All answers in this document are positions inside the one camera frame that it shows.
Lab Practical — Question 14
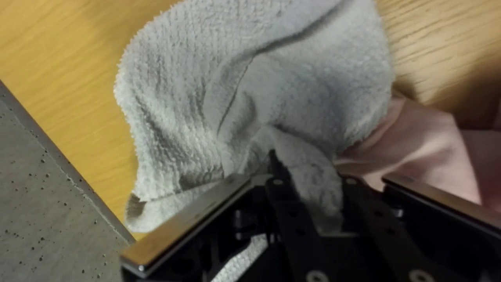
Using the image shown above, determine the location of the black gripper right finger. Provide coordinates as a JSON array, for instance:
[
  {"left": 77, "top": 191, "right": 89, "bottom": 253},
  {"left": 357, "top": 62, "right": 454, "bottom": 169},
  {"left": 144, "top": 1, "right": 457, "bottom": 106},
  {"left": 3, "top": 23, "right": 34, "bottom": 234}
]
[{"left": 338, "top": 172, "right": 501, "bottom": 282}]

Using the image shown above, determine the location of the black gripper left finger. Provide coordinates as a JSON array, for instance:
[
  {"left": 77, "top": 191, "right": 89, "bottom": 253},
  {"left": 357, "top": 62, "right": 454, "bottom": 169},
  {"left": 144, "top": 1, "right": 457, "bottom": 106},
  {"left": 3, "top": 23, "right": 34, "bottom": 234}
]
[{"left": 119, "top": 148, "right": 341, "bottom": 282}]

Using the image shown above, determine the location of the pale pink shirt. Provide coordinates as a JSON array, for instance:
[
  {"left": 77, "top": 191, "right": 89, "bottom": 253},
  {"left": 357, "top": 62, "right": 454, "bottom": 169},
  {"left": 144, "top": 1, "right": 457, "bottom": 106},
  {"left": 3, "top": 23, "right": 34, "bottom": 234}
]
[{"left": 333, "top": 95, "right": 501, "bottom": 209}]

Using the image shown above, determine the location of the grey white terry cloth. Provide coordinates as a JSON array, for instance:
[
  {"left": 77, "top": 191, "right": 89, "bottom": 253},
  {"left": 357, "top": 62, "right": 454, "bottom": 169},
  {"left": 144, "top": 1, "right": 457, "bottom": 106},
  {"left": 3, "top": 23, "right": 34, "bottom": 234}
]
[{"left": 113, "top": 0, "right": 396, "bottom": 234}]

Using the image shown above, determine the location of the grey concrete pillar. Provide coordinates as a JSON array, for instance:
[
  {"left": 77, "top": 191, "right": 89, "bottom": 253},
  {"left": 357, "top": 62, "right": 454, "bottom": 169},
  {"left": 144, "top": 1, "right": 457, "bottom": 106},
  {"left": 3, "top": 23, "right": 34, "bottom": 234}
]
[{"left": 0, "top": 79, "right": 135, "bottom": 282}]

